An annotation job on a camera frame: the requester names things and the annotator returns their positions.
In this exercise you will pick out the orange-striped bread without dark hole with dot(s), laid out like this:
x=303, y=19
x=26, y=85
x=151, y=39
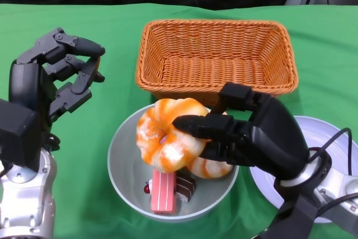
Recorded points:
x=156, y=121

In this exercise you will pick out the green tablecloth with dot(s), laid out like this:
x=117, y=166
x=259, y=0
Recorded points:
x=70, y=166

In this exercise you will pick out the orange-striped bread with dark hole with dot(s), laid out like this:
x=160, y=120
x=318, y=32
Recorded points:
x=212, y=170

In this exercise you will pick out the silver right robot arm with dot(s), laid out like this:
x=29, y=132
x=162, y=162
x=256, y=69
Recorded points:
x=332, y=185

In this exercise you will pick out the red cherry cream piece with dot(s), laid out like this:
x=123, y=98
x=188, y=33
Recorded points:
x=147, y=188

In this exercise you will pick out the grey-green ribbed bowl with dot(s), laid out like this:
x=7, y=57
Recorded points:
x=126, y=172

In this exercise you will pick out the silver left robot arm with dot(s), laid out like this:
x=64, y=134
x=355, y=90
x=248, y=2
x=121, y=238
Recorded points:
x=28, y=199

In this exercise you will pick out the orange wicker basket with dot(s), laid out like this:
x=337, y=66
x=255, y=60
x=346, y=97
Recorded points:
x=215, y=68

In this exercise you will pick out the chocolate layered cake slice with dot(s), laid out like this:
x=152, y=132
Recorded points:
x=186, y=188

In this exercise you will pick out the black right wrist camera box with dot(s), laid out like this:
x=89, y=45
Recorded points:
x=296, y=216

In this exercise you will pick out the white round plate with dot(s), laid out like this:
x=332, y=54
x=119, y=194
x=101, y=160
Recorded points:
x=316, y=130

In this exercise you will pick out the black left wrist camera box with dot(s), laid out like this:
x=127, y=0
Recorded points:
x=16, y=135

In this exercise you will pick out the large pink layered cake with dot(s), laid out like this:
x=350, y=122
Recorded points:
x=163, y=194

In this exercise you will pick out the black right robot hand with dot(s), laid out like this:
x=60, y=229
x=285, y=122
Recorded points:
x=274, y=138

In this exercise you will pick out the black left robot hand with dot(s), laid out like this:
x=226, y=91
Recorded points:
x=25, y=82

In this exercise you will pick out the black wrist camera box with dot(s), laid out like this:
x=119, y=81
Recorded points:
x=16, y=135
x=296, y=216

